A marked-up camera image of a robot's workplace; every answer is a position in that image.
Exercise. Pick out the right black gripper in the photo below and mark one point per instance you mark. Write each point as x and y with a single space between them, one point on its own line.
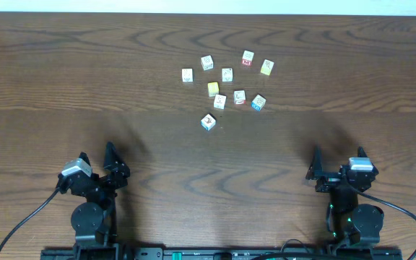
317 171

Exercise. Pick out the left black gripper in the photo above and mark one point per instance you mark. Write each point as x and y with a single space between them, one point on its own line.
117 175

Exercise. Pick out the white block blue side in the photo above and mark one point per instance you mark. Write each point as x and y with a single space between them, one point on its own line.
258 102

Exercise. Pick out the apple block blue side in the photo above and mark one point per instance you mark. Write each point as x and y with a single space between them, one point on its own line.
208 122

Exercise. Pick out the white block red side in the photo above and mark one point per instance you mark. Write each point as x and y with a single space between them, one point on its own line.
239 97

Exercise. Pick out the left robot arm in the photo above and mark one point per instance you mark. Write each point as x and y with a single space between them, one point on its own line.
95 221

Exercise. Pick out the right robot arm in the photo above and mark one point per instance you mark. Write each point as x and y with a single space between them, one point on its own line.
352 223

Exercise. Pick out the yellow sided block far right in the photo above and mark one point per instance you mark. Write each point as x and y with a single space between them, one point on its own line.
267 67

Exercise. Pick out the leftmost white letter block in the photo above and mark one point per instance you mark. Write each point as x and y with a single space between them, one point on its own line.
187 75

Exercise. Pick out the white block below yellow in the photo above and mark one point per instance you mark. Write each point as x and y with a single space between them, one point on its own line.
219 101

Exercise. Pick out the red M letter block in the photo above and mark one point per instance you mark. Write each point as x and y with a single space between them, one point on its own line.
247 58

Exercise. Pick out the white block centre top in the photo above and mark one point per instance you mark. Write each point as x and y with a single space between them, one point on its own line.
227 74

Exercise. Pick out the white block upper left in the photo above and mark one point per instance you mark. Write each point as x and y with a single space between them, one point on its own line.
207 62

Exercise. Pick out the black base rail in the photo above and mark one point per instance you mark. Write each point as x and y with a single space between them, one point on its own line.
155 253

